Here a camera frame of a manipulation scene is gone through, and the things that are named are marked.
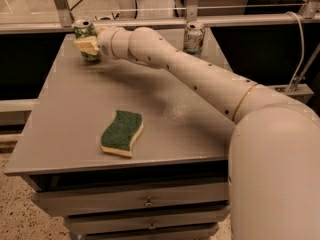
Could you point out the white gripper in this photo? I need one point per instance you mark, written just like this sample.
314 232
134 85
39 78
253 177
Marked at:
104 42

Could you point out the green soda can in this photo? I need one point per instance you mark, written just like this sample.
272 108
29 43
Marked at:
86 40

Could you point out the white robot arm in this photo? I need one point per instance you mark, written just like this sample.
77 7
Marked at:
274 152

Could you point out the white 7up can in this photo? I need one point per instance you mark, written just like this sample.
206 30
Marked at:
194 34

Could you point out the green yellow sponge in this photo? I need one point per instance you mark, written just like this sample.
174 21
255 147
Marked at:
119 137

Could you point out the grey drawer cabinet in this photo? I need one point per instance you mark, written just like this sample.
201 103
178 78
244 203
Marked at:
134 147

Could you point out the bottom grey drawer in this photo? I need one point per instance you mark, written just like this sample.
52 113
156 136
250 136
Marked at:
191 232

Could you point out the grey drawer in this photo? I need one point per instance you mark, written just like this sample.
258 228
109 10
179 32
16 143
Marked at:
124 198
149 219
191 232

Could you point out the top grey drawer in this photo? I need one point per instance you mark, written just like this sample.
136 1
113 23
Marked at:
124 198

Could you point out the middle grey drawer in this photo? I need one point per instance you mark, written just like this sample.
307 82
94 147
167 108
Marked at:
149 219

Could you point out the metal railing frame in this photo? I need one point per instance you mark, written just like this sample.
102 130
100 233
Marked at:
46 16

